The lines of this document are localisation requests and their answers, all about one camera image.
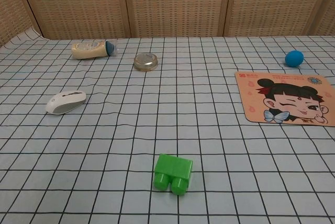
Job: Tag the white and grey computer mouse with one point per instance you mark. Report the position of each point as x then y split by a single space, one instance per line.
65 102

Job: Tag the cartoon girl mouse pad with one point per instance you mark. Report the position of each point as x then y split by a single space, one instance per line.
251 98

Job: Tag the light blue checked tablecloth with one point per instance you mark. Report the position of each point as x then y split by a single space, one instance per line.
157 119

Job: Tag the green toy building brick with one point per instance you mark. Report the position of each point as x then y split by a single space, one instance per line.
174 167

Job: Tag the cream sauce bottle blue cap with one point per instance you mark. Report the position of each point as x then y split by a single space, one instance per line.
89 50

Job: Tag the woven wooden folding screen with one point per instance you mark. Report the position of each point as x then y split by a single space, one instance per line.
172 4

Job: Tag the blue ball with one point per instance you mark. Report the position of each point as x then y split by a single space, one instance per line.
294 58

